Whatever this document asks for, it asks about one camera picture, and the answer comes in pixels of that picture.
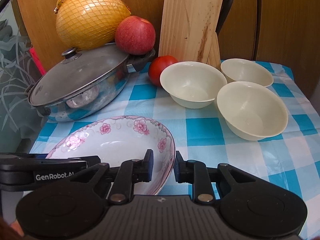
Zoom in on deep plate pink flower rim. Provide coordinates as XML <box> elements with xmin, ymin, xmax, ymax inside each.
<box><xmin>47</xmin><ymin>115</ymin><xmax>175</xmax><ymax>195</ymax></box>

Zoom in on cream bowl front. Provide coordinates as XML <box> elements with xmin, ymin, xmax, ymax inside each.
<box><xmin>216</xmin><ymin>81</ymin><xmax>289</xmax><ymax>141</ymax></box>

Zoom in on cream bowl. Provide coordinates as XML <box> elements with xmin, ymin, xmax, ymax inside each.
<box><xmin>160</xmin><ymin>61</ymin><xmax>227</xmax><ymax>109</ymax></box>
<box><xmin>221</xmin><ymin>59</ymin><xmax>274</xmax><ymax>87</ymax></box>
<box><xmin>216</xmin><ymin>81</ymin><xmax>289</xmax><ymax>141</ymax></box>

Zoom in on blue white checkered tablecloth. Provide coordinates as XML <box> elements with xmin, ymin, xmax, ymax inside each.
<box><xmin>31</xmin><ymin>62</ymin><xmax>319</xmax><ymax>239</ymax></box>

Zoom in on frosted glass door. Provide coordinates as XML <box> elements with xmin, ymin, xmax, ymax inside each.
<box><xmin>1</xmin><ymin>0</ymin><xmax>44</xmax><ymax>153</ymax></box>

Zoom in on steel pan with lid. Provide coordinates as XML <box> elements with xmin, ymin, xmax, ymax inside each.
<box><xmin>25</xmin><ymin>43</ymin><xmax>155</xmax><ymax>122</ymax></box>

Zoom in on red tomato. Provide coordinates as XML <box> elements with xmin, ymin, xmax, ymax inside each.
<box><xmin>148</xmin><ymin>55</ymin><xmax>178</xmax><ymax>87</ymax></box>

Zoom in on red cutting board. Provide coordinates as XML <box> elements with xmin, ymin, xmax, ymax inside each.
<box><xmin>29</xmin><ymin>47</ymin><xmax>46</xmax><ymax>76</ymax></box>

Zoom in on red apple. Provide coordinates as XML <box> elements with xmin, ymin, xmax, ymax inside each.
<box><xmin>115</xmin><ymin>16</ymin><xmax>156</xmax><ymax>55</ymax></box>

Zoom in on wooden knife block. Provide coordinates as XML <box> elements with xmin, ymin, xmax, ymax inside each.
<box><xmin>158</xmin><ymin>0</ymin><xmax>223</xmax><ymax>70</ymax></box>

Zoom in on yellow netted pomelo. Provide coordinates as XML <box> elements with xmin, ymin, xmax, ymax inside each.
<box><xmin>54</xmin><ymin>0</ymin><xmax>131</xmax><ymax>50</ymax></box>

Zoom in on wooden cabinet doors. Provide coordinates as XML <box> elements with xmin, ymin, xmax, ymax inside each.
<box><xmin>17</xmin><ymin>0</ymin><xmax>319</xmax><ymax>98</ymax></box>

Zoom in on black scissors in block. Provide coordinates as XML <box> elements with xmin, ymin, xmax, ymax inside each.
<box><xmin>215</xmin><ymin>0</ymin><xmax>234</xmax><ymax>35</ymax></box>

